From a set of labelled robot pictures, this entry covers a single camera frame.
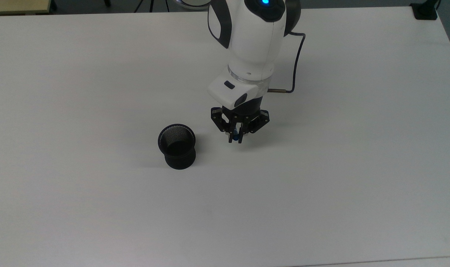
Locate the black mesh pen cup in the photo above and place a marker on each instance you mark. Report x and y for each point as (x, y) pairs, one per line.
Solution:
(180, 159)

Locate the light wooden desk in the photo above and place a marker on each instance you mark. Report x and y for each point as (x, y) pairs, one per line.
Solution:
(17, 5)

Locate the grey round base plate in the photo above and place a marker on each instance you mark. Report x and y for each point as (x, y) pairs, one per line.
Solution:
(193, 3)

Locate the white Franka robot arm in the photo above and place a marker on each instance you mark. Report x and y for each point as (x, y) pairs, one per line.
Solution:
(254, 44)

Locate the black table clamp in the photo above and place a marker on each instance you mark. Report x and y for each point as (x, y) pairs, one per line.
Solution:
(425, 11)

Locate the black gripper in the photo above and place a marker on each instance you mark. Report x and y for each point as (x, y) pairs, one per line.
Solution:
(249, 109)

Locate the blue capped white marker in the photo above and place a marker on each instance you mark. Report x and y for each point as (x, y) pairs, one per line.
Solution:
(235, 134)

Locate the black tripod legs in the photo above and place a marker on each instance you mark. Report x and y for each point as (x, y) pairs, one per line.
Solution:
(151, 4)

